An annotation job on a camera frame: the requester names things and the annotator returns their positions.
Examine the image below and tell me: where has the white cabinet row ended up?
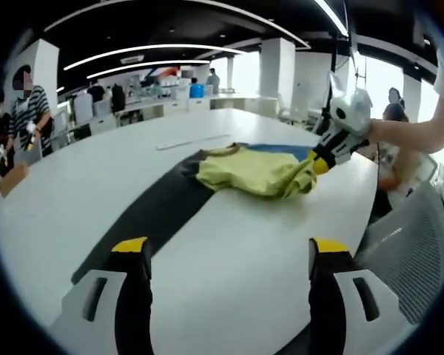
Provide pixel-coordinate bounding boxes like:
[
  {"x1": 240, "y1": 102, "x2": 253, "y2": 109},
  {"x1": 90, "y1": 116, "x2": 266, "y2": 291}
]
[{"x1": 58, "y1": 92, "x2": 282, "y2": 138}]

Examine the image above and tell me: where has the straight ceiling light strip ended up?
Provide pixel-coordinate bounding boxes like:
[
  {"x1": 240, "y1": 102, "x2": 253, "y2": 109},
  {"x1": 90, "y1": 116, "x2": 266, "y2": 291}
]
[{"x1": 314, "y1": 0, "x2": 349, "y2": 38}]

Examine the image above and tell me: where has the short curved ceiling light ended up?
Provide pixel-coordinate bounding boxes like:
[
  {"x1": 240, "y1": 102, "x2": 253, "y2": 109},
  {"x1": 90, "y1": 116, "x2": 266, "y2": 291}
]
[{"x1": 87, "y1": 58, "x2": 211, "y2": 80}]

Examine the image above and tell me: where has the grey mesh chair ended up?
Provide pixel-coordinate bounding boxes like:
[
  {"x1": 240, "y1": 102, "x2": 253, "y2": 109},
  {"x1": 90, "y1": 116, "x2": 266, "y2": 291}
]
[{"x1": 354, "y1": 180, "x2": 444, "y2": 326}]

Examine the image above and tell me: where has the cardboard box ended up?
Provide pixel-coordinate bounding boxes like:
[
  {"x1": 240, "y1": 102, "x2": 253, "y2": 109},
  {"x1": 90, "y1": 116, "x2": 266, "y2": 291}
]
[{"x1": 0, "y1": 164, "x2": 30, "y2": 199}]

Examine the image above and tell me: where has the yellow grey blue garment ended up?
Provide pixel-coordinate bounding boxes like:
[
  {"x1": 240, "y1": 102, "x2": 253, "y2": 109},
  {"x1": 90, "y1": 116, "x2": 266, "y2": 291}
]
[{"x1": 72, "y1": 142, "x2": 319, "y2": 285}]

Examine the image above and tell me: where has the long curved ceiling light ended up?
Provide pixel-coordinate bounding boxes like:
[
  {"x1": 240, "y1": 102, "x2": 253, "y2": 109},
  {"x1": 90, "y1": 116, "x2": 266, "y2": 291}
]
[{"x1": 64, "y1": 44, "x2": 245, "y2": 71}]

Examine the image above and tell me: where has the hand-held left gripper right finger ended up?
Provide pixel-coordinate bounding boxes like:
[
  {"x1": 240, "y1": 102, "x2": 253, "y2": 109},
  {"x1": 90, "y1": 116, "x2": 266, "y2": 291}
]
[{"x1": 308, "y1": 237, "x2": 411, "y2": 355}]

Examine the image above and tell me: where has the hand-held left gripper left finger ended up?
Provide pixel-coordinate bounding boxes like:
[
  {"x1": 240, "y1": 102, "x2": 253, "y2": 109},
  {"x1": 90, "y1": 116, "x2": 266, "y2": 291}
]
[{"x1": 47, "y1": 236, "x2": 155, "y2": 355}]

